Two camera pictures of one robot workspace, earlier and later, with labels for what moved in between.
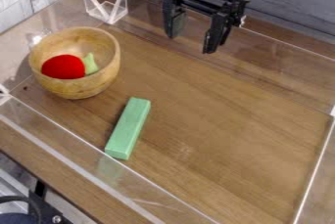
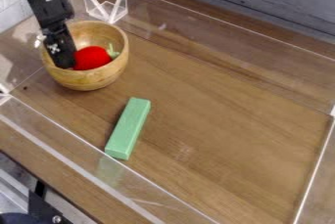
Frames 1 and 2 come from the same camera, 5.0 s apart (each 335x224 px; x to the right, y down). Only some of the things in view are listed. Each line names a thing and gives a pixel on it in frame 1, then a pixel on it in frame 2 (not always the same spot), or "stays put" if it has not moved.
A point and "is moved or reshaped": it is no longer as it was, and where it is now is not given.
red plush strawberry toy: [63, 67] -> [90, 57]
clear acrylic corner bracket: [106, 12] stays put
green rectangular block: [129, 126] stays put
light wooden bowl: [75, 41] is moved or reshaped
